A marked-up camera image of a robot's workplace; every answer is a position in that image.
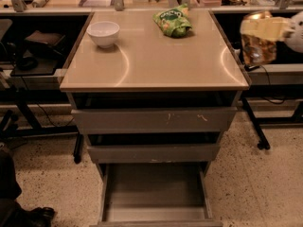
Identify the grey drawer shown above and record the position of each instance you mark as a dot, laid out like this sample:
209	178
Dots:
153	153
154	195
153	120

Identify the black table leg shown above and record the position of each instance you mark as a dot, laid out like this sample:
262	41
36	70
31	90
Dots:
263	142
78	149

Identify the white bowl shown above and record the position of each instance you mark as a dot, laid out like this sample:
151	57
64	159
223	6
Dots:
103	34

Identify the black left table leg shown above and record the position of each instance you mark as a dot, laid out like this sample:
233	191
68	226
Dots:
78	149

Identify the black shoe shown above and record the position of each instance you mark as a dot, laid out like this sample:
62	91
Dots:
40	217

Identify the grey top drawer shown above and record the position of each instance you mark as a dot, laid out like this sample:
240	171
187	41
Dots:
153	120

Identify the beige counter top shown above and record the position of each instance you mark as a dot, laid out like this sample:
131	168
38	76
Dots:
144	59

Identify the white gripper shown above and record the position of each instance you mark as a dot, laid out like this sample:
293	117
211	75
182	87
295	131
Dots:
295	32

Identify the grey bottom drawer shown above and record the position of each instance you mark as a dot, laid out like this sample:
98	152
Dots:
154	195

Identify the green chip bag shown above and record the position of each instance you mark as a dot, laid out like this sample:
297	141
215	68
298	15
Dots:
174	22

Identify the black power adapter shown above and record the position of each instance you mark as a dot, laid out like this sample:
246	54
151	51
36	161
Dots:
249	68

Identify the grey middle drawer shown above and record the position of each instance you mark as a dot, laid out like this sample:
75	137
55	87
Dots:
153	153

